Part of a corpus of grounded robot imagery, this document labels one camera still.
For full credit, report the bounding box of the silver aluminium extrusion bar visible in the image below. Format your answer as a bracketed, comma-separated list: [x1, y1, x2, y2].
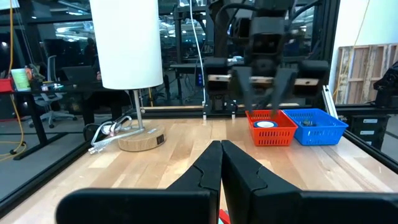
[322, 85, 340, 119]

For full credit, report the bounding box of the grey office chair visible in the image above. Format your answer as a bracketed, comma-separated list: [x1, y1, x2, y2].
[28, 55, 78, 129]

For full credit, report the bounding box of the blue tape roll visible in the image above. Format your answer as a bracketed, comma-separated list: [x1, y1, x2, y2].
[253, 120, 279, 129]

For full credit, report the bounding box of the black laptop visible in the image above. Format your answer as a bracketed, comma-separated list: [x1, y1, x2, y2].
[61, 65, 99, 84]

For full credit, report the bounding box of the red stapler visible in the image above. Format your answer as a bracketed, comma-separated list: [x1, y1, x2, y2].
[219, 208, 231, 224]

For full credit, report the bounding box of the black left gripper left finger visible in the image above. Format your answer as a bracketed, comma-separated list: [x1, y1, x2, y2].
[55, 140, 223, 224]

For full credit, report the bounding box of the round wooden lamp base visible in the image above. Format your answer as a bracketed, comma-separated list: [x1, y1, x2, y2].
[118, 124, 167, 152]

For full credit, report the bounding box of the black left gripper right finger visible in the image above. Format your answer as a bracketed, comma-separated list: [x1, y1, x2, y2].
[221, 139, 398, 224]

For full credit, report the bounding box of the white lamp power cable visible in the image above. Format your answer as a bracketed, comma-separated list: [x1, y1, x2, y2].
[88, 115, 144, 156]

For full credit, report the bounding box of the silver lamp pole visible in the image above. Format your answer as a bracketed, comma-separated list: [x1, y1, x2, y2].
[132, 89, 146, 130]

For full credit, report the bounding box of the white cylindrical lamp shade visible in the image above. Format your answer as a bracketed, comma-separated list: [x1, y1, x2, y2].
[89, 0, 164, 90]

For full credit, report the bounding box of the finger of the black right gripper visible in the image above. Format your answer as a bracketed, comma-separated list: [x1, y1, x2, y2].
[269, 67, 298, 118]
[232, 67, 254, 113]

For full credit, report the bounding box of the thick yellow power cable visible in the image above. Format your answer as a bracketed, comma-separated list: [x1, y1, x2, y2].
[0, 0, 27, 162]

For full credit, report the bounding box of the wooden pallet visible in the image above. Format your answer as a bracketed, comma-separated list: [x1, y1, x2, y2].
[335, 43, 398, 105]

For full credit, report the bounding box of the black office desk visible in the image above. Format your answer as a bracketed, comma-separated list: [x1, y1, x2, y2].
[12, 82, 125, 161]

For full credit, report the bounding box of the black box with white labels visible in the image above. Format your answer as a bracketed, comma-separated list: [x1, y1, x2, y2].
[349, 114, 391, 150]

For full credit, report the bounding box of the red plastic basket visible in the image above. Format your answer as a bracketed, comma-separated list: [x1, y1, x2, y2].
[245, 109, 299, 147]

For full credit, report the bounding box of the red storage box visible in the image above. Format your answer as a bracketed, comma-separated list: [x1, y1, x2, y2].
[0, 77, 15, 93]

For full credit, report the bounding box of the person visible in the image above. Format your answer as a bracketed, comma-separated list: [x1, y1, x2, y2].
[83, 37, 103, 81]

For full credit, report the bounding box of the black aluminium rig frame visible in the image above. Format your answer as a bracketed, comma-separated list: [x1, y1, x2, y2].
[0, 0, 398, 218]

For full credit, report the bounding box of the blue plastic basket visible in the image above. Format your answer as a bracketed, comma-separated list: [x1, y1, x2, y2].
[283, 108, 349, 146]

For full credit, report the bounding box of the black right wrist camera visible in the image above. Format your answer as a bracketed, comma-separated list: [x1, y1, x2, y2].
[248, 17, 285, 59]

